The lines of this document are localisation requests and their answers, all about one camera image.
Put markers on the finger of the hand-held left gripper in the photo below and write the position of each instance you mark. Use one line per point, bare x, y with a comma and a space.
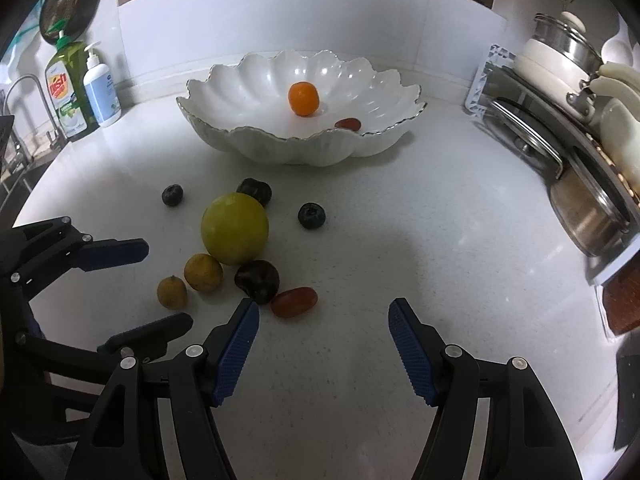
112, 254
150, 331

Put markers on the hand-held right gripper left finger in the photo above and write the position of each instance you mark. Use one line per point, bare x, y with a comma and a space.
235, 355

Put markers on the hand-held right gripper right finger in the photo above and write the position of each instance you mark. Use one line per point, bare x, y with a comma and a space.
412, 355

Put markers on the tan longan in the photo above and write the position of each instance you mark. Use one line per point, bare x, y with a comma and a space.
172, 292

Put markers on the dark cherry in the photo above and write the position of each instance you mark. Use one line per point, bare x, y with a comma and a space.
252, 187
257, 282

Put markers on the yellow longan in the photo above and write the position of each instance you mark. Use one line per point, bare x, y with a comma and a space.
203, 273

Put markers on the blueberry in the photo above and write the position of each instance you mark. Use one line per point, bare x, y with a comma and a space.
312, 215
173, 195

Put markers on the green apple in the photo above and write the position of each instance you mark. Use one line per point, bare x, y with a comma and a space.
235, 229

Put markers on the white scalloped bowl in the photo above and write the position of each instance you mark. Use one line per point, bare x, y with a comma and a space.
260, 95

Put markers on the steel sink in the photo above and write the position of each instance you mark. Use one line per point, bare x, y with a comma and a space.
17, 175

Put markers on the white pump bottle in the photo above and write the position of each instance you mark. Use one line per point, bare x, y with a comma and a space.
101, 92

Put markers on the steel faucet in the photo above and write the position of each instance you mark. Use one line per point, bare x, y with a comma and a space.
42, 105

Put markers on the green dish soap bottle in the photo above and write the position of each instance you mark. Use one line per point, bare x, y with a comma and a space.
70, 90

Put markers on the black appliance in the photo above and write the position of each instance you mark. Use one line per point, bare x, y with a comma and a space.
629, 395

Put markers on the steel pot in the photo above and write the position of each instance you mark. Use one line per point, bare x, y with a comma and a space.
585, 215

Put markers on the dark red grape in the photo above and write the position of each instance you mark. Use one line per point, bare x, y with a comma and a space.
347, 124

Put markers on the orange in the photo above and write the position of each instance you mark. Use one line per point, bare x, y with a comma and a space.
303, 98

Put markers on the black frying pan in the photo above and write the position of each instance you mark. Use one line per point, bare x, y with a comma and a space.
67, 7

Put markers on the glass pot lid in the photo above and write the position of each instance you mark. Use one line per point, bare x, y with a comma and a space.
525, 130

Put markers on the white pot rack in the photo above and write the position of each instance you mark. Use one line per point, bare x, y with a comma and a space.
492, 75

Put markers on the white cooking pot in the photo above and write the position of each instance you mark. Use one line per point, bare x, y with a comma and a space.
542, 67

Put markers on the steel steamer with lid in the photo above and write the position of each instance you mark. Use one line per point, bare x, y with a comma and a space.
575, 42

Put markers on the white rice spoon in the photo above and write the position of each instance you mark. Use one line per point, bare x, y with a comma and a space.
617, 50

